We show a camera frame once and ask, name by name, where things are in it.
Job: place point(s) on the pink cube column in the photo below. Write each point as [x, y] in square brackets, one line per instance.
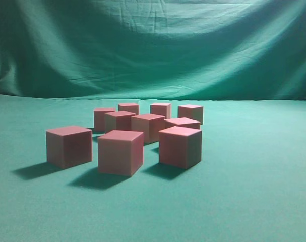
[120, 152]
[182, 122]
[99, 117]
[163, 109]
[70, 146]
[149, 124]
[191, 111]
[180, 147]
[119, 120]
[129, 107]

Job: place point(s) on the green cloth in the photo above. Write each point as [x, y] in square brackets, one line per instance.
[243, 61]

